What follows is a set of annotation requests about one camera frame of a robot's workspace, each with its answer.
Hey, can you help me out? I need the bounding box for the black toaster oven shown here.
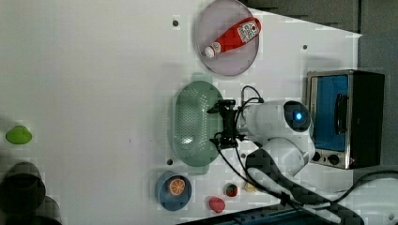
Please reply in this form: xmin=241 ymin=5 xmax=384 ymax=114
xmin=307 ymin=69 xmax=385 ymax=170

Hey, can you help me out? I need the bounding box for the blue metal frame rail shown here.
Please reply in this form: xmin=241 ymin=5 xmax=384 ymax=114
xmin=178 ymin=204 xmax=322 ymax=225

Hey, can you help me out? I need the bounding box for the grey round plate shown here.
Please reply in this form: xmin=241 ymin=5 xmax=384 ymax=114
xmin=195 ymin=0 xmax=262 ymax=76

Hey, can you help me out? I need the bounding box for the green lime toy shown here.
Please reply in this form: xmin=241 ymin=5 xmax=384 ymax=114
xmin=6 ymin=126 xmax=33 ymax=144

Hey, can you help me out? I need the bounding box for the peeled banana toy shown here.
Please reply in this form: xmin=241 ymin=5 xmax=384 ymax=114
xmin=243 ymin=183 xmax=256 ymax=192

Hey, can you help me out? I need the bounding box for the red ketchup bottle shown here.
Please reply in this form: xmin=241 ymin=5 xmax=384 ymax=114
xmin=204 ymin=17 xmax=261 ymax=58

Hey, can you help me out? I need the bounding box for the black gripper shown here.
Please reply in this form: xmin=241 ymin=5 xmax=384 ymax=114
xmin=207 ymin=99 xmax=245 ymax=150

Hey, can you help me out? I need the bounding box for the green oval strainer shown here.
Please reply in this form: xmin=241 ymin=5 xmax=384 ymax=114
xmin=171 ymin=73 xmax=222 ymax=175

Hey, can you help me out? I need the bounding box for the dark round stand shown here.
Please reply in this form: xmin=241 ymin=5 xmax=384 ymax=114
xmin=1 ymin=162 xmax=63 ymax=225

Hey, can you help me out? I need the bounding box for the orange slice toy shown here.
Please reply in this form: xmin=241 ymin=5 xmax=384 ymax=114
xmin=168 ymin=177 xmax=186 ymax=196

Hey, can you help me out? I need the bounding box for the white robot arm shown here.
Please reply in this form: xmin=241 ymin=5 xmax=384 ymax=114
xmin=208 ymin=99 xmax=397 ymax=225

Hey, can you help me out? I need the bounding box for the red strawberry toy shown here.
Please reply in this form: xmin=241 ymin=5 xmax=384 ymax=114
xmin=225 ymin=184 xmax=237 ymax=197

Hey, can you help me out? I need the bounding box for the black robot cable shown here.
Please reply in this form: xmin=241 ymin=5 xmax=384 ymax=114
xmin=215 ymin=85 xmax=398 ymax=214

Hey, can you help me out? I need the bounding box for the blue bowl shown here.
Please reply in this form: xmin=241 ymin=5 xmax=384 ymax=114
xmin=155 ymin=171 xmax=191 ymax=211

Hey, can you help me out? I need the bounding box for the pink strawberry toy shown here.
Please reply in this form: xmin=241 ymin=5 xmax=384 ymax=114
xmin=208 ymin=197 xmax=225 ymax=214

